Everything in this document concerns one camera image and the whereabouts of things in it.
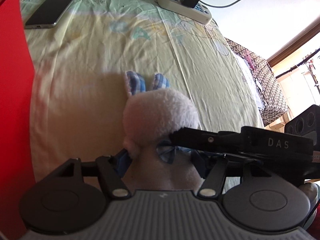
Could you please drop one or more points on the wooden window frame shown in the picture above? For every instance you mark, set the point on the wooden window frame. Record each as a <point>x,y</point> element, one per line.
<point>304,36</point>

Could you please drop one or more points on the brown patterned side table cloth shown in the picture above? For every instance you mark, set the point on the brown patterned side table cloth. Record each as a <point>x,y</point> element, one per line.
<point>268,87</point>

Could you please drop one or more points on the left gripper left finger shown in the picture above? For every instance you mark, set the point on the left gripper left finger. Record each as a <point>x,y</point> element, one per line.
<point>111,170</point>

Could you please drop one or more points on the black smartphone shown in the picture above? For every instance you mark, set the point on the black smartphone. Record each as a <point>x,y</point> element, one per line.
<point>47,14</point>

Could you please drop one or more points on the red cardboard box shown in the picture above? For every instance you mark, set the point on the red cardboard box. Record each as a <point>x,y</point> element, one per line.
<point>17,74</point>

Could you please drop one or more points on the white plush rabbit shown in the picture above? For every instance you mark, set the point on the white plush rabbit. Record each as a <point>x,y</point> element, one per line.
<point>149,117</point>

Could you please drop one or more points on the white power strip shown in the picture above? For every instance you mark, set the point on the white power strip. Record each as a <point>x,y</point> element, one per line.
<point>199,13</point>

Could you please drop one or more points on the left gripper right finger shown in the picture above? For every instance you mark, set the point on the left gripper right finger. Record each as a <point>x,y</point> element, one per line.
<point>212,168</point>

